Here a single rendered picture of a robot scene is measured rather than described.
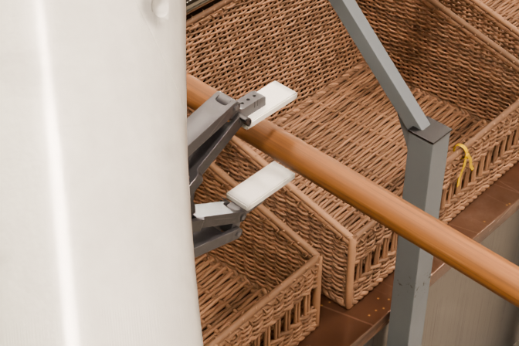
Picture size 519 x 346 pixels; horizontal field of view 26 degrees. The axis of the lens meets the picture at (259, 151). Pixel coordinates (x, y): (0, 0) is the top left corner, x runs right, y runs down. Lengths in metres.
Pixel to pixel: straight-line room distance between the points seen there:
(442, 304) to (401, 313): 0.24
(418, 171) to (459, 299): 0.52
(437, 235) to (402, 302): 0.73
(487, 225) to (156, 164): 1.50
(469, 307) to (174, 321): 1.64
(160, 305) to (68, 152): 0.07
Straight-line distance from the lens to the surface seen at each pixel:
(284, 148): 1.07
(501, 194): 2.01
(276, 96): 1.07
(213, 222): 1.07
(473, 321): 2.13
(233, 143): 1.75
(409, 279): 1.67
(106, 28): 0.47
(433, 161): 1.52
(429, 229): 1.00
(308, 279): 1.65
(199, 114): 1.01
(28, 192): 0.45
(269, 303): 1.57
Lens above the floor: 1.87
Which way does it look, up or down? 39 degrees down
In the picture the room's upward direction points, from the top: straight up
